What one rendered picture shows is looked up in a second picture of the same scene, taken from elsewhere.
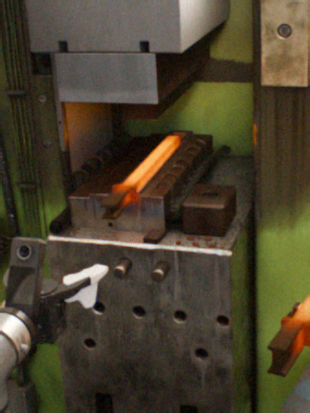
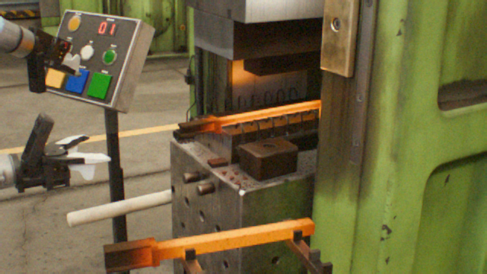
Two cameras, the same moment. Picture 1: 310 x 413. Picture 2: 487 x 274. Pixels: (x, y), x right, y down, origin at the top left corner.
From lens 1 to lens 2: 0.96 m
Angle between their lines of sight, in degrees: 37
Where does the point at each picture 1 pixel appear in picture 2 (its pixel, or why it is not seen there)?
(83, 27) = not seen: outside the picture
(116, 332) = (192, 224)
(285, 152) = (335, 132)
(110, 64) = (214, 23)
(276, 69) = (329, 55)
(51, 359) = not seen: hidden behind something
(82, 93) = (202, 41)
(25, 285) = (31, 144)
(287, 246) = (329, 214)
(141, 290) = (202, 199)
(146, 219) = (223, 149)
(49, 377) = not seen: hidden behind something
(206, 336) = (228, 253)
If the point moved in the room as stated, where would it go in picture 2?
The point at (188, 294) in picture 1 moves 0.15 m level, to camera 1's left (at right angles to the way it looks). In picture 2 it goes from (221, 215) to (178, 195)
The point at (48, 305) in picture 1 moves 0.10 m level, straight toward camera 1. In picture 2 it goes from (48, 164) to (11, 180)
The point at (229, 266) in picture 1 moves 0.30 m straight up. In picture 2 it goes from (240, 203) to (243, 74)
